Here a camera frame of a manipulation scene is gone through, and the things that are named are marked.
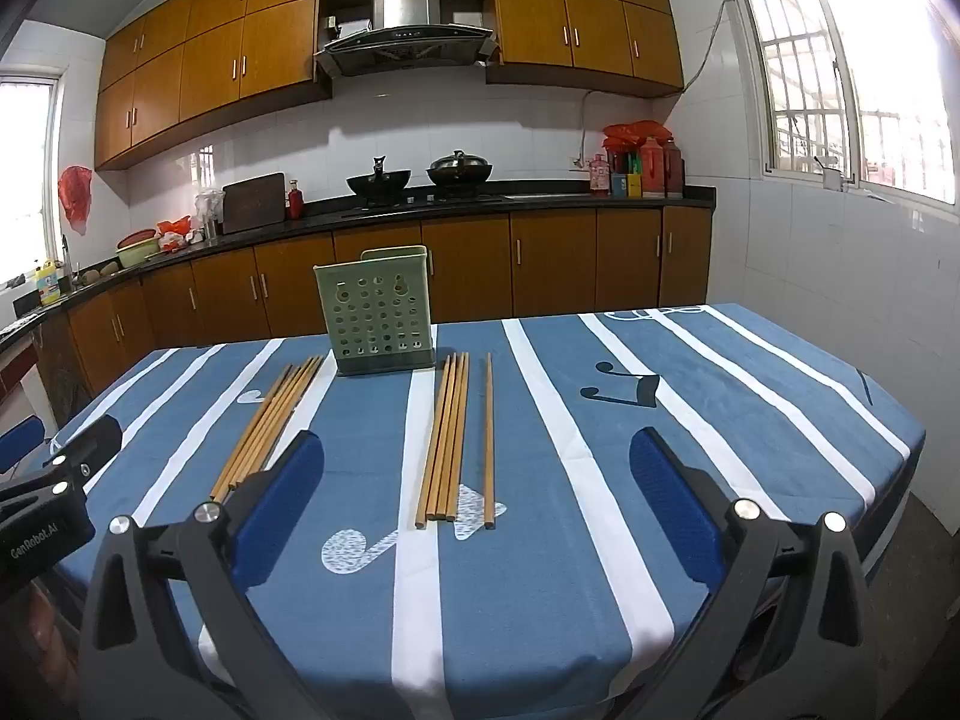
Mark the large barred window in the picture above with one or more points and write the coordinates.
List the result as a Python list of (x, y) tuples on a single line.
[(862, 75)]

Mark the green basin with red lid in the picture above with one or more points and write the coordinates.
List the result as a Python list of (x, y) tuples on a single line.
[(139, 251)]

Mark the blue white striped tablecloth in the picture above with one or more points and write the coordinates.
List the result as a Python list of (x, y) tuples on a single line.
[(570, 465)]

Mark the black gas stove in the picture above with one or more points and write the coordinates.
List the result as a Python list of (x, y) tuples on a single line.
[(420, 201)]

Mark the dark wooden cutting board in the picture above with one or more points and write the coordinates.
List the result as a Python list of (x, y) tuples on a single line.
[(255, 202)]

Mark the black kitchen countertop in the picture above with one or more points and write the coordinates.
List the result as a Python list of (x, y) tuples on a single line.
[(540, 202)]

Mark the wooden chopstick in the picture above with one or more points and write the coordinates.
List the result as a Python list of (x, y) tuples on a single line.
[(489, 442), (296, 409), (271, 431), (281, 426), (251, 436), (261, 435), (435, 439), (443, 439), (460, 439), (451, 439)]

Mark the black lidded pan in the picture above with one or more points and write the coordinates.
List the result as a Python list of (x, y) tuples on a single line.
[(459, 171)]

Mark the blue chair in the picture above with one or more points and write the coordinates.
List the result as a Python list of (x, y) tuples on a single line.
[(16, 444)]

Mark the black wok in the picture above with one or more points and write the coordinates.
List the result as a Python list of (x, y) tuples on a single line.
[(379, 184)]

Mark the steel range hood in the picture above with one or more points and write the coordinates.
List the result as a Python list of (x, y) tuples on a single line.
[(405, 37)]

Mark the hanging red plastic bag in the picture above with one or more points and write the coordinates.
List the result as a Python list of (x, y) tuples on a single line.
[(75, 199)]

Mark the wooden upper kitchen cabinets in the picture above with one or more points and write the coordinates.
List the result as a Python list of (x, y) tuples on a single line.
[(210, 52)]

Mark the red thermos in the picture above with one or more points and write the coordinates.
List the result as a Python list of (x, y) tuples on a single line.
[(651, 169), (673, 169)]

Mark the wooden lower kitchen cabinets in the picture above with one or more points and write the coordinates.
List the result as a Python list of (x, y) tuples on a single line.
[(555, 262)]

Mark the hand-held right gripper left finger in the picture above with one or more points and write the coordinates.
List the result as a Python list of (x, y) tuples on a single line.
[(279, 491)]

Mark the yellow detergent bottle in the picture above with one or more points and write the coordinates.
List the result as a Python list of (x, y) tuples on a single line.
[(49, 285)]

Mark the small side window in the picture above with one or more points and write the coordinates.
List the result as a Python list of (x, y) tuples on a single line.
[(26, 172)]

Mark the yellow condiment box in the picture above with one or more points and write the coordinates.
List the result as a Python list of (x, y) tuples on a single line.
[(634, 185)]

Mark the wooden kitchen cabinets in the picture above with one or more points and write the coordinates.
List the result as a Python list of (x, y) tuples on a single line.
[(555, 262), (210, 52)]

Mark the green perforated chopstick holder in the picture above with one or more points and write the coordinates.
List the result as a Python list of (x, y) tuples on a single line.
[(375, 315)]

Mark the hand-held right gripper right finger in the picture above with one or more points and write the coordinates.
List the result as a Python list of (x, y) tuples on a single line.
[(669, 489)]

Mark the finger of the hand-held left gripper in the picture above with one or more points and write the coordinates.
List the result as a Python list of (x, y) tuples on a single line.
[(90, 439)]

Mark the red white plastic bag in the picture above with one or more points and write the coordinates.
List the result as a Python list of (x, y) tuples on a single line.
[(174, 232)]

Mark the small red bottle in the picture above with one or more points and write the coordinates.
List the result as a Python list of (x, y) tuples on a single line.
[(295, 202)]

